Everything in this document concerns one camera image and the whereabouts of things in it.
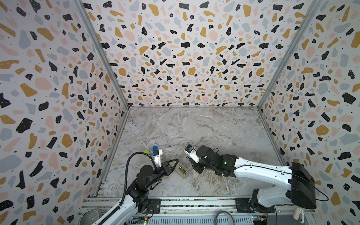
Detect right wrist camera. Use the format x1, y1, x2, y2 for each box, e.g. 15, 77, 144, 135
184, 144, 200, 164

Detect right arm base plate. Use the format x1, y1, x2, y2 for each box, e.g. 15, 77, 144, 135
235, 198, 275, 214

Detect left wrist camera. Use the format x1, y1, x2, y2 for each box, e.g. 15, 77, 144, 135
151, 149, 163, 167

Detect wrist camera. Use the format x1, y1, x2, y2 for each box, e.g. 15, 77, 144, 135
151, 149, 163, 167
184, 144, 200, 164

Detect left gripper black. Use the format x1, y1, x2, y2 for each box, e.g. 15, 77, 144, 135
144, 159, 178, 190

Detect white remote control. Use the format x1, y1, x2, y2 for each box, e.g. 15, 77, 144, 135
175, 162, 189, 180

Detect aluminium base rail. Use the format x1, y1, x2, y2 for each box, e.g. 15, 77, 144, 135
81, 196, 316, 218

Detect metal ribbed lamp shade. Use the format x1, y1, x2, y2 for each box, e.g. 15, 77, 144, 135
79, 210, 101, 225

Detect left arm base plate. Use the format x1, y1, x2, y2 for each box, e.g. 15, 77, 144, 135
137, 198, 161, 215

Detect green cube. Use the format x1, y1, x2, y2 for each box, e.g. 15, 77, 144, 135
143, 149, 151, 155

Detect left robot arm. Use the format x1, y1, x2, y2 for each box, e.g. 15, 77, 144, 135
94, 159, 179, 225

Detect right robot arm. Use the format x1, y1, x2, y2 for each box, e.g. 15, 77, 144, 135
184, 145, 317, 213

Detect white pink handheld device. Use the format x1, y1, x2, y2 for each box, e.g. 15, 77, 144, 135
292, 207, 305, 224

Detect perforated metal cover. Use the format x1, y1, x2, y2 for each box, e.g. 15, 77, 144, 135
126, 215, 254, 225

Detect grey cable loop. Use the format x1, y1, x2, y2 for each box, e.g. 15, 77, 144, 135
213, 210, 235, 225

